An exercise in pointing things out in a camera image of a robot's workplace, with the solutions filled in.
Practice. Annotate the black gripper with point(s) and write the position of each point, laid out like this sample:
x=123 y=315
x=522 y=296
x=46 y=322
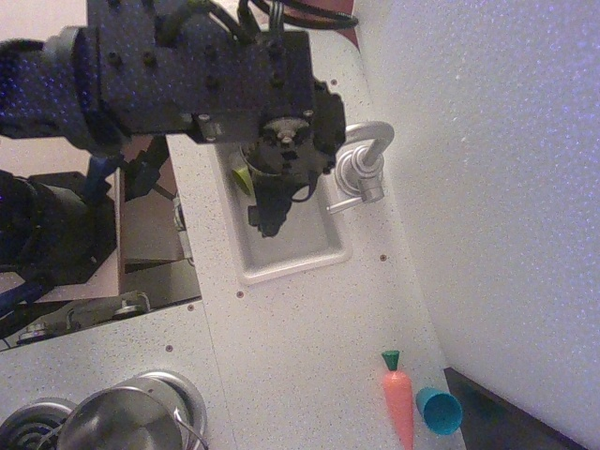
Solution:
x=257 y=90

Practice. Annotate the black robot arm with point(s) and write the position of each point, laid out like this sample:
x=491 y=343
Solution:
x=99 y=85

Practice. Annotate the silver toy faucet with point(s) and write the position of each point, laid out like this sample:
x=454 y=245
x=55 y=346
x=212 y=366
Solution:
x=359 y=169

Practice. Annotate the green object in sink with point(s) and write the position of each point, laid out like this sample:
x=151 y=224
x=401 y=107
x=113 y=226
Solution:
x=242 y=178

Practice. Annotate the white toy sink basin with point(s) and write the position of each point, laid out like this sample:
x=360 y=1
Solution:
x=310 y=238

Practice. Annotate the orange toy carrot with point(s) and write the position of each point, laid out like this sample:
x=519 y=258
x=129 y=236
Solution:
x=398 y=392

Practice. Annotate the silver metal pot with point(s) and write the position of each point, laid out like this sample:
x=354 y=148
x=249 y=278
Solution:
x=130 y=415

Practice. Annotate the teal plastic cup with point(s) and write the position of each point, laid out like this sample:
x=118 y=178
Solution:
x=441 y=412

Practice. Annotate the silver stove burner left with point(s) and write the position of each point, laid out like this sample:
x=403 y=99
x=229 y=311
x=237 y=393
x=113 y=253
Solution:
x=36 y=425

